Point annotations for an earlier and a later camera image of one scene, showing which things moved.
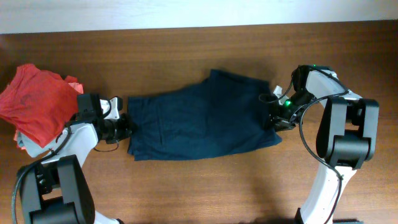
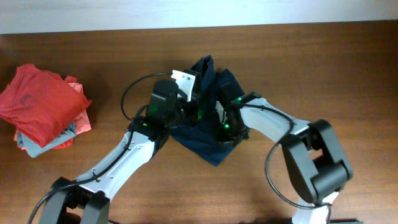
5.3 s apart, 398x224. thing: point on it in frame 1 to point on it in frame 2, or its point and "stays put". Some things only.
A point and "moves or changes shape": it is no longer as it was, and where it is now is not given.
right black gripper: [278, 118] to [224, 139]
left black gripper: [127, 127] to [194, 112]
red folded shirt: [37, 104] stays put
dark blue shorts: [225, 112] moves or changes shape
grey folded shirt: [33, 147] stays put
